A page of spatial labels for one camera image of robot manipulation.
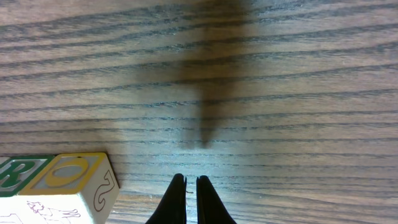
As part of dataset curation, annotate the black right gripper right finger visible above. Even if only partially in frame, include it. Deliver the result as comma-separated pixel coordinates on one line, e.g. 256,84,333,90
197,175,236,224

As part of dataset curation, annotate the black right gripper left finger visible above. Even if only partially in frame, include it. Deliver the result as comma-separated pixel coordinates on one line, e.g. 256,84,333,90
146,174,187,224

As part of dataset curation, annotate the green B wooden block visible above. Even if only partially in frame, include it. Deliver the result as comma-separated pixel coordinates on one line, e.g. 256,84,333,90
1,152,119,224

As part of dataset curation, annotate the red letter wooden block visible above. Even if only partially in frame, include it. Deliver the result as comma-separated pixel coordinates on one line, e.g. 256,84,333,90
1,154,55,198

